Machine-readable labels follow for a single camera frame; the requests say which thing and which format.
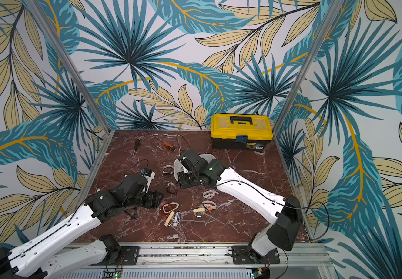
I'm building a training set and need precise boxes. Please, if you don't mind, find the cream strap watch on red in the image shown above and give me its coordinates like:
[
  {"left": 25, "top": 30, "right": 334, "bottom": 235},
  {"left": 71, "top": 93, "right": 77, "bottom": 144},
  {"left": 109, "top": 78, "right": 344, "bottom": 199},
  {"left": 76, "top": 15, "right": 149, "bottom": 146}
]
[{"left": 161, "top": 202, "right": 180, "bottom": 215}]

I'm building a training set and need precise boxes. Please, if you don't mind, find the white orange strap watch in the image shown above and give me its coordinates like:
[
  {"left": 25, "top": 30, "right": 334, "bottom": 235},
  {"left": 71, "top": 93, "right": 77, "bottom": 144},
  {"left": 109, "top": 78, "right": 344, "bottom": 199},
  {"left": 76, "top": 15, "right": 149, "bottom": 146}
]
[{"left": 202, "top": 201, "right": 217, "bottom": 211}]

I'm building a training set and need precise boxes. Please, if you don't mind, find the cream strap round watch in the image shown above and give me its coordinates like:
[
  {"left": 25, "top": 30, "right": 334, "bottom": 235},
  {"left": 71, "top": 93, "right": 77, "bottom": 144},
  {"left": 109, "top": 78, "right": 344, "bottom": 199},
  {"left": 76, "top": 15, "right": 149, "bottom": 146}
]
[{"left": 193, "top": 208, "right": 206, "bottom": 218}]

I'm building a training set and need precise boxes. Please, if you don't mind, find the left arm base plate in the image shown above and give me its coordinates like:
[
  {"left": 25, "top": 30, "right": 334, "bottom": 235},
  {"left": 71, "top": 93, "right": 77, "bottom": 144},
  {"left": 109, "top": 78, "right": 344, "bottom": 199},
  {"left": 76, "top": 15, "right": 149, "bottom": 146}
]
[{"left": 92, "top": 246, "right": 140, "bottom": 266}]

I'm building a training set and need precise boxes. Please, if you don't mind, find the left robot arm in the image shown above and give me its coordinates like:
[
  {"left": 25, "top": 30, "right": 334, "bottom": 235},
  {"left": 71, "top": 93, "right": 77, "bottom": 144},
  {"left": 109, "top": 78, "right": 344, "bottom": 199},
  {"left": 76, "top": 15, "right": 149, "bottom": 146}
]
[{"left": 0, "top": 169, "right": 163, "bottom": 279}]

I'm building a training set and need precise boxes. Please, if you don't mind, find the white plastic storage box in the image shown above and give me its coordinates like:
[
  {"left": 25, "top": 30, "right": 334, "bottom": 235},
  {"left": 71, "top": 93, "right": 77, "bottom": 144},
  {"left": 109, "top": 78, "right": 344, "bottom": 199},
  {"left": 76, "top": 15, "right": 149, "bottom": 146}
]
[{"left": 173, "top": 153, "right": 215, "bottom": 182}]

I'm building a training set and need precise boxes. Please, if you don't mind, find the black handled screwdriver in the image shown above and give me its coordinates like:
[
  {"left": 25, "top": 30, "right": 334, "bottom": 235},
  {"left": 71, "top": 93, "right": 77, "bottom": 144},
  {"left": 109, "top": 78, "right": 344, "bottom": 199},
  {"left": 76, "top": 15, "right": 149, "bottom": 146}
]
[{"left": 132, "top": 138, "right": 141, "bottom": 158}]

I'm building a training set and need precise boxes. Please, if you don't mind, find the purple white strap watch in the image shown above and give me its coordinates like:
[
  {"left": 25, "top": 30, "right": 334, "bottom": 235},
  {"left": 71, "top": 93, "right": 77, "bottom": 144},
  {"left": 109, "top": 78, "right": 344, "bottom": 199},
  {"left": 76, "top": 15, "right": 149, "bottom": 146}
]
[{"left": 172, "top": 212, "right": 181, "bottom": 227}]

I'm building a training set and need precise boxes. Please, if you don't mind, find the red transparent watch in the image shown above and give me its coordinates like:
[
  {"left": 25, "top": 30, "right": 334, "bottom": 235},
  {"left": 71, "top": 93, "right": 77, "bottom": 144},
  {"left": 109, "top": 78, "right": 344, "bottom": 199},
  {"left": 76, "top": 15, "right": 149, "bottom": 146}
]
[{"left": 159, "top": 202, "right": 180, "bottom": 218}]

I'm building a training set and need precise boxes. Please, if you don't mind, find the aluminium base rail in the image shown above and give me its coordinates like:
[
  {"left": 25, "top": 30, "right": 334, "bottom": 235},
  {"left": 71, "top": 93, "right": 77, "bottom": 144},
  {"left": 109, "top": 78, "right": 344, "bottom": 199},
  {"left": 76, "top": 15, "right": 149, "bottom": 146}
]
[{"left": 60, "top": 242, "right": 338, "bottom": 279}]

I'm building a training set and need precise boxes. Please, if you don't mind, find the orange handled screwdriver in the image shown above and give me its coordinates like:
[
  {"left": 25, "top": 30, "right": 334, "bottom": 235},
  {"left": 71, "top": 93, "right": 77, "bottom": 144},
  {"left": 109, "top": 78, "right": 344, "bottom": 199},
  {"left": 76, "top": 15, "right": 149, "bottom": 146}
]
[{"left": 154, "top": 135, "right": 175, "bottom": 151}]

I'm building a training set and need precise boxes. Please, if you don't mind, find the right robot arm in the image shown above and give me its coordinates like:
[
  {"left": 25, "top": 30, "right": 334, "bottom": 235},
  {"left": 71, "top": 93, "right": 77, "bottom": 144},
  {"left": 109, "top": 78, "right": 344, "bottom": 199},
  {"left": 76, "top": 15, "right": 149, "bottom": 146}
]
[{"left": 173, "top": 149, "right": 303, "bottom": 259}]

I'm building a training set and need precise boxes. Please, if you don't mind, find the white pink strap watch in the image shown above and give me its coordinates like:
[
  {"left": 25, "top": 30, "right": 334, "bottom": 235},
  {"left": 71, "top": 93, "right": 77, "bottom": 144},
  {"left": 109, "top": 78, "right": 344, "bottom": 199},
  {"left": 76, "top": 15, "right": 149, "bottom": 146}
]
[{"left": 203, "top": 189, "right": 219, "bottom": 199}]

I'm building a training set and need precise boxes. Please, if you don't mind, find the yellow black toolbox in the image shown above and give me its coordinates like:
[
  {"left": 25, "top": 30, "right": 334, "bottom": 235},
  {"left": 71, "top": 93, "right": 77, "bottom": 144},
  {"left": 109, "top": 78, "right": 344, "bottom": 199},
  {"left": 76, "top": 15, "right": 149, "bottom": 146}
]
[{"left": 211, "top": 114, "right": 273, "bottom": 151}]

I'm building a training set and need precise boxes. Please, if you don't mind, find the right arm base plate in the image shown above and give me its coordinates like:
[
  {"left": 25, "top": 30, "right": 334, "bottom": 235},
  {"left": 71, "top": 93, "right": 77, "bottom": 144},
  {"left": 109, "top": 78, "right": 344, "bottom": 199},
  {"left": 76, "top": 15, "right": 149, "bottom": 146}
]
[{"left": 227, "top": 245, "right": 280, "bottom": 265}]

